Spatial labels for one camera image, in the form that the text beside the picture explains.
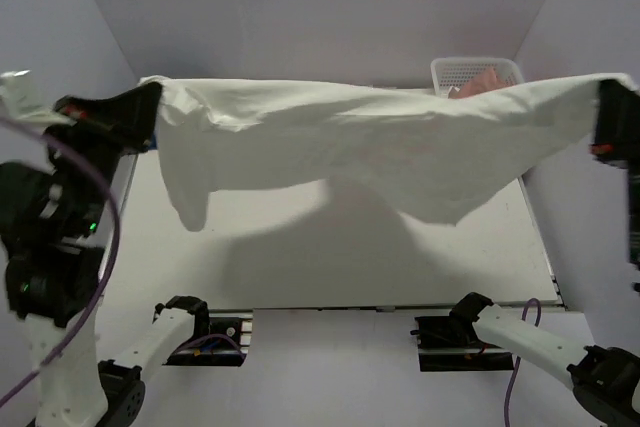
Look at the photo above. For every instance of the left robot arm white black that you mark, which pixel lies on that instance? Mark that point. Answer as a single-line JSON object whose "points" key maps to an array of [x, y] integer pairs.
{"points": [[54, 279]]}

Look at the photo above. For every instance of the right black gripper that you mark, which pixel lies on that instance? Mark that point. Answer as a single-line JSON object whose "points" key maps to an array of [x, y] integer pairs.
{"points": [[616, 122]]}

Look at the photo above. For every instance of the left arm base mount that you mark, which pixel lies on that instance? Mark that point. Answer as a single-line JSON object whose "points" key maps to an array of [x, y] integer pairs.
{"points": [[225, 343]]}

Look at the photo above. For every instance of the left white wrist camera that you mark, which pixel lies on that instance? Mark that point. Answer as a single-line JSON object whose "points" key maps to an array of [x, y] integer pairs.
{"points": [[21, 97]]}

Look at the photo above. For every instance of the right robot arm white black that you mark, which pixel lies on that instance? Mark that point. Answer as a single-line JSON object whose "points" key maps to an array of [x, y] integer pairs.
{"points": [[604, 381]]}

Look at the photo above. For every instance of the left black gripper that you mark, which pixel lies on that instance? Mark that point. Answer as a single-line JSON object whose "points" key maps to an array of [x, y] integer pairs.
{"points": [[126, 119]]}

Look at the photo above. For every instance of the pink t-shirt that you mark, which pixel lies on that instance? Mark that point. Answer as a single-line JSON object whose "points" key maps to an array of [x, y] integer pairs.
{"points": [[486, 81]]}

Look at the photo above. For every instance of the white printed t-shirt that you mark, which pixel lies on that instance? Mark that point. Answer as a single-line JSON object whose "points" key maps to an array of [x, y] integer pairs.
{"points": [[433, 158]]}

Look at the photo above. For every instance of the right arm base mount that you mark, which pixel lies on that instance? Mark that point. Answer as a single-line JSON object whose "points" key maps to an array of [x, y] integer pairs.
{"points": [[446, 345]]}

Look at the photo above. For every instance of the white plastic mesh basket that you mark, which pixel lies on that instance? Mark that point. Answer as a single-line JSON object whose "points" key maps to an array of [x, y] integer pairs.
{"points": [[452, 73]]}

